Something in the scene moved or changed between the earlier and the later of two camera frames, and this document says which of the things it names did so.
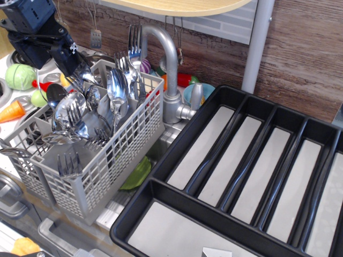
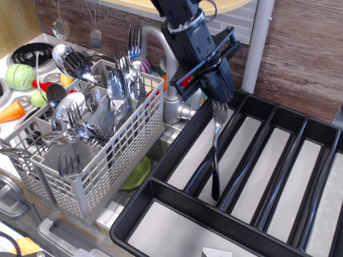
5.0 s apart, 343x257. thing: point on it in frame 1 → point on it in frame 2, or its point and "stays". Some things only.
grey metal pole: (257, 45) stays
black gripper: (52, 42) → (191, 41)
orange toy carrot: (13, 111) stays
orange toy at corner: (22, 246) stays
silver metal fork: (83, 73) → (220, 115)
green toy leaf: (139, 176) stays
